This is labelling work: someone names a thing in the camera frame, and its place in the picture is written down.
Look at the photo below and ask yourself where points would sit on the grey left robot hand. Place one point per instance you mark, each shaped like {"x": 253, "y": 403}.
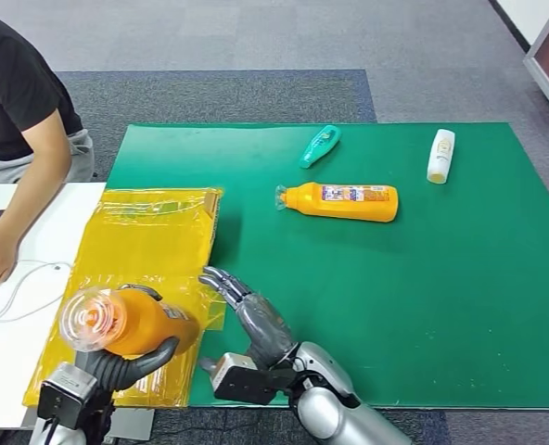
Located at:
{"x": 122, "y": 371}

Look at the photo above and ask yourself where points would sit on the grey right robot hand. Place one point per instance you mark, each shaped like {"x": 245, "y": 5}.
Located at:
{"x": 265, "y": 331}

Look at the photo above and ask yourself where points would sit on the orange bottle with clear cap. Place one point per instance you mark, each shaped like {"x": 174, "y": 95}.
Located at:
{"x": 149, "y": 322}
{"x": 339, "y": 212}

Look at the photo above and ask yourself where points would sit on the person's forearm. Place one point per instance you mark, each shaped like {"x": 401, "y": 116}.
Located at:
{"x": 29, "y": 196}

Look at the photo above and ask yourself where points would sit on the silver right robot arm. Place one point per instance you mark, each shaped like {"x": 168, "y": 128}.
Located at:
{"x": 330, "y": 417}

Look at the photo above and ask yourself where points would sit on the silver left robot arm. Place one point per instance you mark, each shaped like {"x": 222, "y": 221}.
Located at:
{"x": 66, "y": 437}

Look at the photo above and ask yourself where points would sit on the teal plastic bottle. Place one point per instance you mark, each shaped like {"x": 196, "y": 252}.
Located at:
{"x": 320, "y": 146}

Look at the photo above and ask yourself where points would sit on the white plastic bottle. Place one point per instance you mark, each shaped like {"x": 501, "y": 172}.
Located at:
{"x": 440, "y": 156}

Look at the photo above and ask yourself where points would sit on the grey metal plate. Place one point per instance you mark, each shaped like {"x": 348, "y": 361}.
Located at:
{"x": 131, "y": 424}

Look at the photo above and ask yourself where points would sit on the yellow plastic-wrapped box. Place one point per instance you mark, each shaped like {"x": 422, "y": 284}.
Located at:
{"x": 140, "y": 245}

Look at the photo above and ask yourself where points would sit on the person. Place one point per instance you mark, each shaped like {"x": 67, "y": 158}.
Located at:
{"x": 10, "y": 92}

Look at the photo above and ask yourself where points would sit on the green table mat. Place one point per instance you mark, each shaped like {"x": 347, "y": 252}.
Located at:
{"x": 395, "y": 295}

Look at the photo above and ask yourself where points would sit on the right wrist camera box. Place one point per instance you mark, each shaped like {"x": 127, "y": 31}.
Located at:
{"x": 242, "y": 384}

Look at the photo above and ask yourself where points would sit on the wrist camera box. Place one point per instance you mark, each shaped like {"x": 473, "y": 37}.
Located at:
{"x": 66, "y": 393}
{"x": 242, "y": 384}

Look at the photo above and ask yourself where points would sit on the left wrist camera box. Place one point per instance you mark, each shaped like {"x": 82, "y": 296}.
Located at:
{"x": 66, "y": 393}

